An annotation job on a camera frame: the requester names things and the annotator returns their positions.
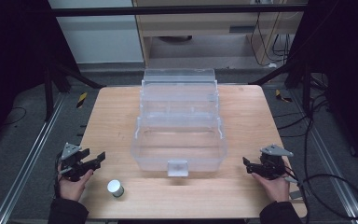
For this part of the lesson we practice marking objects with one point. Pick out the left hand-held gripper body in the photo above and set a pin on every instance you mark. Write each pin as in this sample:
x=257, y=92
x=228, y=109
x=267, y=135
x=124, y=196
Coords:
x=72, y=164

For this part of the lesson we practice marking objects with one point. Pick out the white cabinet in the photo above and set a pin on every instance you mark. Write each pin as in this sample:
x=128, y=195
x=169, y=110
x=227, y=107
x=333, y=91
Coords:
x=99, y=34

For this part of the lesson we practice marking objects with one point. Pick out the small white round can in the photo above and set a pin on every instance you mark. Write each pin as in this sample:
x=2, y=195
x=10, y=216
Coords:
x=115, y=188

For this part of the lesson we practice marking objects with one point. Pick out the aluminium floor rail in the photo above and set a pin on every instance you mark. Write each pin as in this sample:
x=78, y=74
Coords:
x=329, y=155
x=28, y=161

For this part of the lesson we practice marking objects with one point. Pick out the light wooden desk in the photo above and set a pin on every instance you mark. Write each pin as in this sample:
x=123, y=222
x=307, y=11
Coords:
x=217, y=28

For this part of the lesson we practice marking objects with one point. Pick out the person's right hand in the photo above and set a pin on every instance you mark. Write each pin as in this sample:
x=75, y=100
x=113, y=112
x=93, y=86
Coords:
x=273, y=188

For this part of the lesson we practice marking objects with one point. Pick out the black horizontal frame bar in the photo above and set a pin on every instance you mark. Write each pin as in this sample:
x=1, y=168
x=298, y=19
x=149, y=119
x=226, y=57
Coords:
x=180, y=11

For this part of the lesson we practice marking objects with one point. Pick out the person's left hand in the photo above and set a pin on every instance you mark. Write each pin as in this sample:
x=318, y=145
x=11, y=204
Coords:
x=73, y=186

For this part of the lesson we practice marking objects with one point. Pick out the black metal stand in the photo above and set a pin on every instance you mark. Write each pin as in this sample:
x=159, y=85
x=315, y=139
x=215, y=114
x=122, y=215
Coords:
x=59, y=84
x=292, y=77

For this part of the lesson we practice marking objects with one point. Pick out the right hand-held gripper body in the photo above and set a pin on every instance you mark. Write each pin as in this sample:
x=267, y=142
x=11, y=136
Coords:
x=272, y=163

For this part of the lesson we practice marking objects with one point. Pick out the clear plastic tiered storage box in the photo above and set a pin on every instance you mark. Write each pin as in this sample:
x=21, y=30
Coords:
x=179, y=124

